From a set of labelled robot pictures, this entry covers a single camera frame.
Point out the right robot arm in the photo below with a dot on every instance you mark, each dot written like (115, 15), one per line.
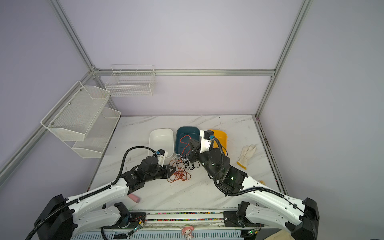
(263, 205)

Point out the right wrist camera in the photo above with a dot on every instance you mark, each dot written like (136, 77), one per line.
(206, 139)

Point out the white wire wall basket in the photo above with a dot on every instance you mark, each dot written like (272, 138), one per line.
(131, 81)

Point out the purple pink spatula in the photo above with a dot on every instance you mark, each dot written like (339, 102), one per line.
(134, 198)

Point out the dark teal plastic bin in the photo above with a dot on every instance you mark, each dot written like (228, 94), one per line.
(183, 135)

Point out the white mesh shelf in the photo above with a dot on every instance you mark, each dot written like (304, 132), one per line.
(98, 138)
(72, 118)

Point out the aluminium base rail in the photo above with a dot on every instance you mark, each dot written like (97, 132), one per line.
(208, 225)

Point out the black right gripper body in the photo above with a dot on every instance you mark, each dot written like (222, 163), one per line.
(196, 155)

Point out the white mesh lower shelf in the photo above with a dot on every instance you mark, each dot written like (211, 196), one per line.
(98, 138)

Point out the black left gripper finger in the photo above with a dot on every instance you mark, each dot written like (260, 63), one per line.
(171, 172)
(171, 168)

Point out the white mesh upper shelf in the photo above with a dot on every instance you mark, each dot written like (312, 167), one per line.
(72, 118)

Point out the white plastic bin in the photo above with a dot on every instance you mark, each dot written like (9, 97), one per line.
(162, 139)

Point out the yellow plastic bin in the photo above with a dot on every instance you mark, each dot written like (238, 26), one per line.
(222, 137)

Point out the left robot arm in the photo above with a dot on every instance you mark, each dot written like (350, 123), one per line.
(64, 218)

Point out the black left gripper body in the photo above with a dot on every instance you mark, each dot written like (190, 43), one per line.
(162, 172)

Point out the pink doll figure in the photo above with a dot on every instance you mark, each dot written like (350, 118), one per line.
(187, 232)

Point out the white work glove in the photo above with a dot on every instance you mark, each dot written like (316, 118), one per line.
(246, 154)

